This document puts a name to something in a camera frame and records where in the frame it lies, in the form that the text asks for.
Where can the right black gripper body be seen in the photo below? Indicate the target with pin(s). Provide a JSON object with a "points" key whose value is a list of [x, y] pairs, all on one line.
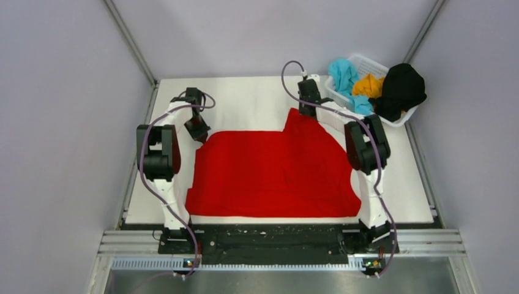
{"points": [[302, 108]]}

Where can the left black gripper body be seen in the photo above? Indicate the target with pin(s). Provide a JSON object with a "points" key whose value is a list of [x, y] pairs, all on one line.
{"points": [[196, 117]]}

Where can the red t shirt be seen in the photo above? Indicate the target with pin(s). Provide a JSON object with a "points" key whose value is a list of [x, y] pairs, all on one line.
{"points": [[297, 172]]}

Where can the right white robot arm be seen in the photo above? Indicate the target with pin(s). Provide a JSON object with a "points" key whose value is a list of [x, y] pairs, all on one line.
{"points": [[368, 150]]}

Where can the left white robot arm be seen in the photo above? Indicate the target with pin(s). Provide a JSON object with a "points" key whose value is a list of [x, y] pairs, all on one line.
{"points": [[159, 154]]}

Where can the teal t shirt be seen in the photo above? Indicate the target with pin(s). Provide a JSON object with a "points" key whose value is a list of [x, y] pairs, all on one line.
{"points": [[345, 75]]}

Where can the orange t shirt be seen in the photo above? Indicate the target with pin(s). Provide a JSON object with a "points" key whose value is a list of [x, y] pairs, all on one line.
{"points": [[369, 86]]}

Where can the white plastic laundry basket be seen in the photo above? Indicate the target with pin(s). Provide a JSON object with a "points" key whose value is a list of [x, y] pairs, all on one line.
{"points": [[364, 66]]}

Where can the black t shirt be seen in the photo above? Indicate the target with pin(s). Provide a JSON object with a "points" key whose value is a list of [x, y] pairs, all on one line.
{"points": [[403, 89]]}

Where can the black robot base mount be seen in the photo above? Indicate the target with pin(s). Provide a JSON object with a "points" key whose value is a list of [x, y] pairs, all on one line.
{"points": [[278, 244]]}

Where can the white cable duct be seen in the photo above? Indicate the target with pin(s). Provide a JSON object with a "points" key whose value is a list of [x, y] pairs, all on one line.
{"points": [[267, 266]]}

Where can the aluminium frame rail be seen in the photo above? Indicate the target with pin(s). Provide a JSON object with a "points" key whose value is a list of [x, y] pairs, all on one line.
{"points": [[140, 246]]}

